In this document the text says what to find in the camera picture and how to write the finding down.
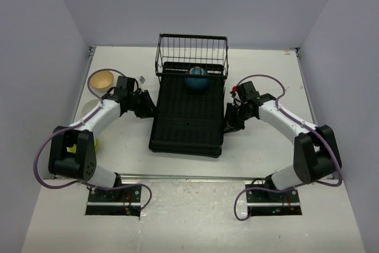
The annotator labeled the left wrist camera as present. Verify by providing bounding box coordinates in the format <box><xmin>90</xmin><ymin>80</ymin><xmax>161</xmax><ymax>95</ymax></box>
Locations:
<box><xmin>139</xmin><ymin>76</ymin><xmax>146</xmax><ymax>84</ymax></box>

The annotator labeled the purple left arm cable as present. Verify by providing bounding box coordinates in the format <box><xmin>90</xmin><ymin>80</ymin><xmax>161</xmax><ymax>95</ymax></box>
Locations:
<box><xmin>33</xmin><ymin>68</ymin><xmax>153</xmax><ymax>217</ymax></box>

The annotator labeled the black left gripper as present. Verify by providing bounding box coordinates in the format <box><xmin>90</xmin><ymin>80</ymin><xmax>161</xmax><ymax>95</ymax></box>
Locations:
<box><xmin>128</xmin><ymin>90</ymin><xmax>160</xmax><ymax>119</ymax></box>

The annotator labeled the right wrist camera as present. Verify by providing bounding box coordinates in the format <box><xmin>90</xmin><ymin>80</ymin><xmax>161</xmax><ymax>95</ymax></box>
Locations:
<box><xmin>230</xmin><ymin>85</ymin><xmax>239</xmax><ymax>98</ymax></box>

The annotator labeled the black drip tray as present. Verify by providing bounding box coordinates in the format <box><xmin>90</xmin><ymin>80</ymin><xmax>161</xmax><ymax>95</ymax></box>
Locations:
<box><xmin>149</xmin><ymin>61</ymin><xmax>227</xmax><ymax>158</ymax></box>

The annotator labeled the lime green bowl front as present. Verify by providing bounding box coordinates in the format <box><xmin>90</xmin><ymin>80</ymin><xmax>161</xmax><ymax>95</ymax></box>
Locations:
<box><xmin>68</xmin><ymin>139</ymin><xmax>98</xmax><ymax>153</ymax></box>

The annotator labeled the white speckled ceramic bowl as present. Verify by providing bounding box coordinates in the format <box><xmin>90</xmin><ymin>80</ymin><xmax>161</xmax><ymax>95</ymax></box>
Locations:
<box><xmin>81</xmin><ymin>100</ymin><xmax>99</xmax><ymax>117</ymax></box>

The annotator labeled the black wire dish rack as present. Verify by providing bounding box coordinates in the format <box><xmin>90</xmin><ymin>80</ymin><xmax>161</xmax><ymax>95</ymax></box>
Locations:
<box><xmin>155</xmin><ymin>33</ymin><xmax>229</xmax><ymax>79</ymax></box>

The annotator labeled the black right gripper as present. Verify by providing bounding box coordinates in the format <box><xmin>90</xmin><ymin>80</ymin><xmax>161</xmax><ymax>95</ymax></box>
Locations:
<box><xmin>220</xmin><ymin>103</ymin><xmax>254</xmax><ymax>134</ymax></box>

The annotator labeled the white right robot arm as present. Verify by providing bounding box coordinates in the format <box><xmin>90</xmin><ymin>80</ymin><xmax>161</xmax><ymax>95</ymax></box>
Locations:
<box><xmin>223</xmin><ymin>81</ymin><xmax>342</xmax><ymax>201</ymax></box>

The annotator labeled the blue ceramic bowl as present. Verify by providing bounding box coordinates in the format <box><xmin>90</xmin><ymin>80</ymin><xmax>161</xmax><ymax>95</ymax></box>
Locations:
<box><xmin>184</xmin><ymin>67</ymin><xmax>210</xmax><ymax>93</ymax></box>

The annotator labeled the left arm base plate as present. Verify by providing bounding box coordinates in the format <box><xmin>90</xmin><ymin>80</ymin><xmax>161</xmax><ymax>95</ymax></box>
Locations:
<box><xmin>85</xmin><ymin>186</ymin><xmax>142</xmax><ymax>217</ymax></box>

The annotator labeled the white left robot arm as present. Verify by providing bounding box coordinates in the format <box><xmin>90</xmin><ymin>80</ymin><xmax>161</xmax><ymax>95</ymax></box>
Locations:
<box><xmin>48</xmin><ymin>76</ymin><xmax>158</xmax><ymax>201</ymax></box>

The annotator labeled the beige bird painted bowl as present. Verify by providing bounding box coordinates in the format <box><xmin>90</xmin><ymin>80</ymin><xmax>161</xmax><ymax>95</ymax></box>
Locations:
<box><xmin>89</xmin><ymin>71</ymin><xmax>114</xmax><ymax>92</ymax></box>

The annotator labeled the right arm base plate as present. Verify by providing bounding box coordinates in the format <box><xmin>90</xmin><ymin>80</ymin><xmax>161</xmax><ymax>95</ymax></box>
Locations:
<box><xmin>246</xmin><ymin>190</ymin><xmax>303</xmax><ymax>217</ymax></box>

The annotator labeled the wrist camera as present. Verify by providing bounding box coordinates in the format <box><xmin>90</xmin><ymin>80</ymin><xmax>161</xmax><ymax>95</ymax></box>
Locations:
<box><xmin>139</xmin><ymin>76</ymin><xmax>146</xmax><ymax>84</ymax></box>
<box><xmin>230</xmin><ymin>85</ymin><xmax>239</xmax><ymax>98</ymax></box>

